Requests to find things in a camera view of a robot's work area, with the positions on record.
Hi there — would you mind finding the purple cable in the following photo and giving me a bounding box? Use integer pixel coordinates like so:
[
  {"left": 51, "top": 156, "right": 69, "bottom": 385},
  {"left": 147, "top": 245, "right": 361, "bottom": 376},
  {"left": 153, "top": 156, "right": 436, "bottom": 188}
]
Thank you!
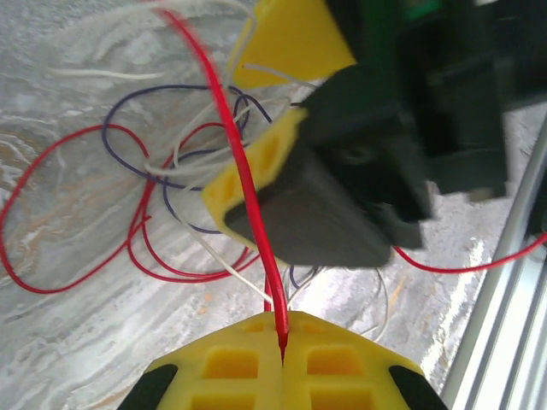
[{"left": 101, "top": 84, "right": 326, "bottom": 290}]

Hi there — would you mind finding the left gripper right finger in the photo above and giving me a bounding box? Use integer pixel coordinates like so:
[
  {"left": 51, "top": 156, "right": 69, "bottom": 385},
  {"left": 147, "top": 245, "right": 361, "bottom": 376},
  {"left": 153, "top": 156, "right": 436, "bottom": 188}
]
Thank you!
[{"left": 282, "top": 310, "right": 450, "bottom": 410}]

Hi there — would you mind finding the red cable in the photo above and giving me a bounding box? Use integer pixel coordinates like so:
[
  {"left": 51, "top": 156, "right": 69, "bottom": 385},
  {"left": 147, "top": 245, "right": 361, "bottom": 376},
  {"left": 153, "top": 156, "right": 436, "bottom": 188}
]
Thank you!
[{"left": 0, "top": 6, "right": 547, "bottom": 368}]

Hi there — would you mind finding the white cable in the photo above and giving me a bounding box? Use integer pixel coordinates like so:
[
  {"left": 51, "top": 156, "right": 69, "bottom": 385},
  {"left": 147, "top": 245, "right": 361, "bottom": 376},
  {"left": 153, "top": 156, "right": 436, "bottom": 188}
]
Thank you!
[
  {"left": 143, "top": 63, "right": 391, "bottom": 343},
  {"left": 45, "top": 0, "right": 258, "bottom": 82}
]

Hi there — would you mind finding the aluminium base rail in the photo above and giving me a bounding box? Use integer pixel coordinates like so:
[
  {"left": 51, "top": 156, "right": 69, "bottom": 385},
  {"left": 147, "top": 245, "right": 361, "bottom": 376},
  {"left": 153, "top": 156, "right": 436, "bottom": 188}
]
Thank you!
[{"left": 439, "top": 123, "right": 547, "bottom": 410}]

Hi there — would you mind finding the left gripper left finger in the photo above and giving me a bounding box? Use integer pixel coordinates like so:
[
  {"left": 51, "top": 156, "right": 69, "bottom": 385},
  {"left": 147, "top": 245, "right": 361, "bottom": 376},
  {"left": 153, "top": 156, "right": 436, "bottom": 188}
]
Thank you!
[{"left": 117, "top": 310, "right": 285, "bottom": 410}]

